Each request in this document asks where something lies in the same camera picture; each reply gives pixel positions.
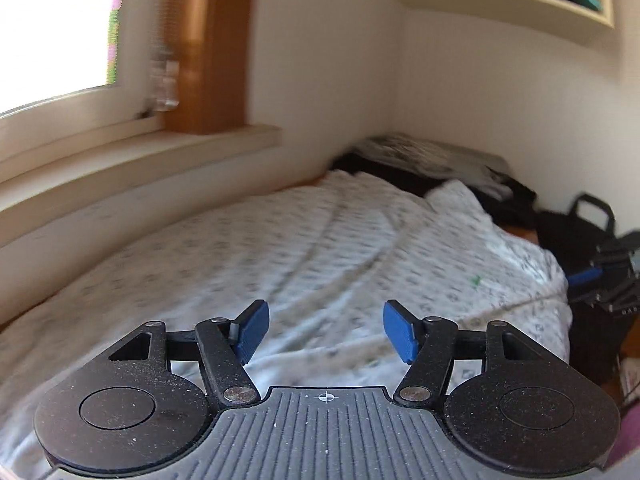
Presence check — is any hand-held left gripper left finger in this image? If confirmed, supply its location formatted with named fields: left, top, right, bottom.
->
left=109, top=299, right=271, bottom=407

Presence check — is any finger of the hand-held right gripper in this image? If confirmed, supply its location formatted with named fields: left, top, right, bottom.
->
left=566, top=266, right=606, bottom=289

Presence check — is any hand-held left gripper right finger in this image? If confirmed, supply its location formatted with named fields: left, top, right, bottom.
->
left=382, top=299, right=543, bottom=407

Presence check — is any white checker-print garment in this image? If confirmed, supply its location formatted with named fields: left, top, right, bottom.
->
left=0, top=170, right=573, bottom=480

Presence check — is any black bag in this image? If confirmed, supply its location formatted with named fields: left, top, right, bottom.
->
left=536, top=192, right=640, bottom=386

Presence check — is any black cloth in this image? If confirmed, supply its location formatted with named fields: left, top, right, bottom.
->
left=330, top=152, right=540, bottom=228

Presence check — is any grey printed folded cloth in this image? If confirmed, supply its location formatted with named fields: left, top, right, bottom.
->
left=352, top=132, right=512, bottom=197

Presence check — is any beige window sill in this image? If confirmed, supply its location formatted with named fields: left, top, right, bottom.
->
left=0, top=124, right=284, bottom=252

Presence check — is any brown wooden window trim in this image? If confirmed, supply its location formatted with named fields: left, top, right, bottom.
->
left=164, top=0, right=259, bottom=137

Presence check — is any window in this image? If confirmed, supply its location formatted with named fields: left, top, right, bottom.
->
left=0, top=0, right=127, bottom=117

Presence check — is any clear blind cord pull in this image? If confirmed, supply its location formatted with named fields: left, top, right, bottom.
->
left=146, top=44, right=182, bottom=114

